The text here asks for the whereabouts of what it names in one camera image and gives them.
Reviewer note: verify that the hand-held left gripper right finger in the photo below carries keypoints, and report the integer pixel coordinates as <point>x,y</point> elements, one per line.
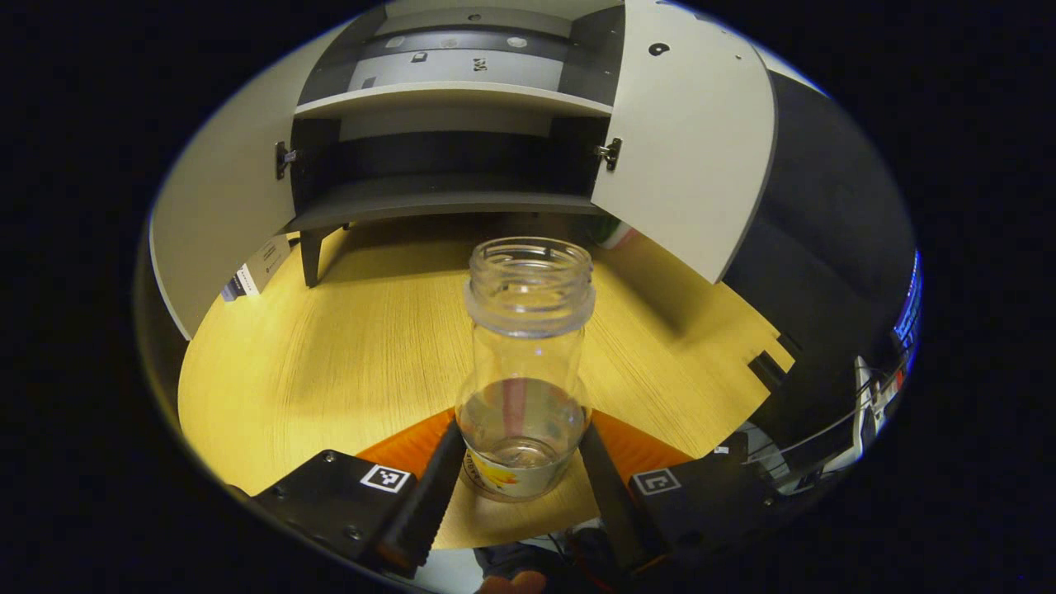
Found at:
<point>615,511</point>

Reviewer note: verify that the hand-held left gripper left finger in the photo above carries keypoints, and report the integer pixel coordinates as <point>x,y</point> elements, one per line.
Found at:
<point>429,495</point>

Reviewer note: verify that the clear glass bottle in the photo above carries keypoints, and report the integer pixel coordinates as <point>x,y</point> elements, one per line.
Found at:
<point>528,346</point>

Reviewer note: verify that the green white red coaster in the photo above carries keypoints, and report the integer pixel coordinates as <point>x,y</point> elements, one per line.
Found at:
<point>619,235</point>

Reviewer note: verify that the white grey cabinet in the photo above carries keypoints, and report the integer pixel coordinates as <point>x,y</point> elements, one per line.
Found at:
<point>445,198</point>

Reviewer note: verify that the white door with headphones sticker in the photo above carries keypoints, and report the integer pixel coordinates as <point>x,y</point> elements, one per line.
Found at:
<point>693,148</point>

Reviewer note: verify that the metal door hinge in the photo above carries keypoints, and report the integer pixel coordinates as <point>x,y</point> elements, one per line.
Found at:
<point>609,153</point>
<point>285,159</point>

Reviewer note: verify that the white cabinet shelf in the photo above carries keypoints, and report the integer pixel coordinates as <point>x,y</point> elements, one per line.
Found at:
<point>454,97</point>

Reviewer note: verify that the black table clamp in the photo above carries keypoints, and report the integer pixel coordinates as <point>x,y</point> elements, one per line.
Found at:
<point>767,371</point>
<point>788,345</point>

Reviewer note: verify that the white stand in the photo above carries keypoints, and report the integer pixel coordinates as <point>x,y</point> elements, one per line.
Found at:
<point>865,404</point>

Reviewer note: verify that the white blue booklet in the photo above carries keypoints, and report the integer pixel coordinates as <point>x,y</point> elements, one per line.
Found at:
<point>260,268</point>

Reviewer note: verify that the black backdrop cloth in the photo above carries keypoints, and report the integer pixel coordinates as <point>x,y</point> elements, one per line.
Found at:
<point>825,247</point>

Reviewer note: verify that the blue lit monitor screen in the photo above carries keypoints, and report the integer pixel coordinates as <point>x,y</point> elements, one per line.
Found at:
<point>910,305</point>

